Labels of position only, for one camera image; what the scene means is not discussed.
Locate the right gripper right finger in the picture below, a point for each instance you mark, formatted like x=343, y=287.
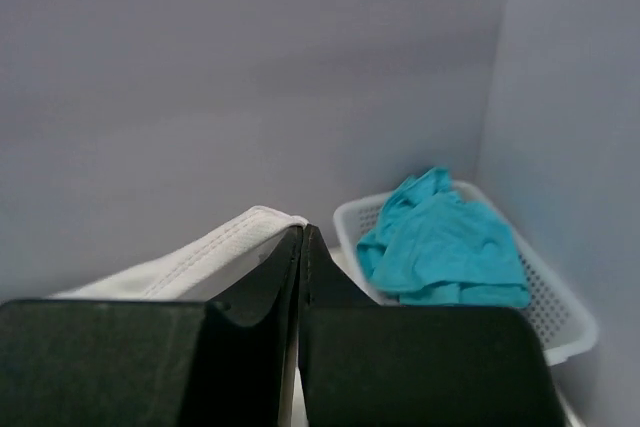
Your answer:
x=366, y=364

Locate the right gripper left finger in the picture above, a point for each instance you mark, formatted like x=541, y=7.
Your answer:
x=224, y=360

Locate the white t shirt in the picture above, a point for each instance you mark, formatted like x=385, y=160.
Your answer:
x=202, y=268

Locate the crumpled blue t shirt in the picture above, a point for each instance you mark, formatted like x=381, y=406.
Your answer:
x=430, y=246

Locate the white plastic basket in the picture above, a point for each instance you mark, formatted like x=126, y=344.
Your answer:
x=562, y=323

